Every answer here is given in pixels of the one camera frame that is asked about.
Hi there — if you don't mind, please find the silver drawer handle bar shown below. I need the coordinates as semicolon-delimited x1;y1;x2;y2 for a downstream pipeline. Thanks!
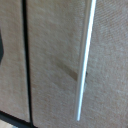
75;0;98;122

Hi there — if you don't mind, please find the dark-framed drawer cabinet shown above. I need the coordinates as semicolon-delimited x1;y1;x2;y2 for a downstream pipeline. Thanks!
0;0;38;128

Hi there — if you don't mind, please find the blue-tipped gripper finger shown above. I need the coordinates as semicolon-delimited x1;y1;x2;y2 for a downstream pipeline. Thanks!
0;29;5;65

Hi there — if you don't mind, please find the brown fabric-front drawer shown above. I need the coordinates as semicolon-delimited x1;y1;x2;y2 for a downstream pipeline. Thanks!
0;0;32;123

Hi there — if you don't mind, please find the brown wooden cabinet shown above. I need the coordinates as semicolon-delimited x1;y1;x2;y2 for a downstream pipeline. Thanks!
25;0;128;128

